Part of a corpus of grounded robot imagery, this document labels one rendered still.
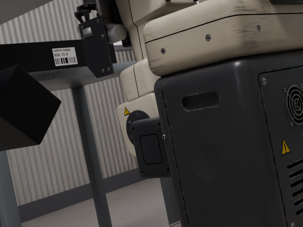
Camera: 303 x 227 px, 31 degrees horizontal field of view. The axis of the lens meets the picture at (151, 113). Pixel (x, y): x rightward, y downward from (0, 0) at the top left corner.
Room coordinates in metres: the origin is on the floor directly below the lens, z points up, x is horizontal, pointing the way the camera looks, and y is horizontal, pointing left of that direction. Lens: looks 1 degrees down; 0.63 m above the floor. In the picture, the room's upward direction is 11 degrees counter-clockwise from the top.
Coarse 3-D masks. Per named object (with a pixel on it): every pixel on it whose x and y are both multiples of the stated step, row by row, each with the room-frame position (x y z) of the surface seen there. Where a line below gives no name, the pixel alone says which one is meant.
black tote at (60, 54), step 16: (0, 48) 1.69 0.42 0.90; (16, 48) 1.73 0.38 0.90; (32, 48) 1.78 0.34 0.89; (48, 48) 1.82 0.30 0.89; (64, 48) 1.87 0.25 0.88; (80, 48) 1.92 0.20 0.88; (112, 48) 2.03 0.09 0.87; (0, 64) 1.69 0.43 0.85; (16, 64) 1.73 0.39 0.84; (32, 64) 1.77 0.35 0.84; (48, 64) 1.81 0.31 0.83; (64, 64) 1.86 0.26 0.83; (80, 64) 1.91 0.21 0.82
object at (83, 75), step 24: (48, 72) 1.67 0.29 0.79; (72, 72) 1.74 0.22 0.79; (120, 72) 1.93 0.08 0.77; (0, 168) 1.51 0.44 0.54; (96, 168) 2.27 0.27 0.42; (0, 192) 1.51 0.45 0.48; (96, 192) 2.27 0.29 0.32; (168, 192) 1.98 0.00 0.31; (0, 216) 1.52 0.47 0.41; (168, 216) 2.00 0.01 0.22
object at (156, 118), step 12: (144, 120) 1.30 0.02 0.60; (156, 120) 1.27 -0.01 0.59; (132, 132) 1.33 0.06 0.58; (144, 132) 1.30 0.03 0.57; (156, 132) 1.27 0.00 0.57; (144, 144) 1.30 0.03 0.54; (156, 144) 1.27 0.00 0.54; (144, 156) 1.31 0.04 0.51; (156, 156) 1.28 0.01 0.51; (144, 168) 1.31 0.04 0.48; (156, 168) 1.29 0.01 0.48; (168, 168) 1.26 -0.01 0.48
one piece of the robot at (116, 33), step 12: (96, 0) 1.48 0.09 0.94; (108, 0) 1.50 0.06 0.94; (108, 12) 1.50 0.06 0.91; (84, 24) 1.50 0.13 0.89; (96, 24) 1.47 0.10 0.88; (108, 24) 1.50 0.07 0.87; (120, 24) 1.45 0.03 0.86; (84, 36) 1.50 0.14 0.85; (96, 36) 1.47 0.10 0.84; (108, 36) 1.46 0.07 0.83; (120, 36) 1.45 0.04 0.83; (84, 48) 1.52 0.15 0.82; (96, 48) 1.48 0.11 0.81; (108, 48) 1.45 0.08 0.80; (96, 60) 1.49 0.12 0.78; (108, 60) 1.46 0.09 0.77; (96, 72) 1.49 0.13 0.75; (108, 72) 1.46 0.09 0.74
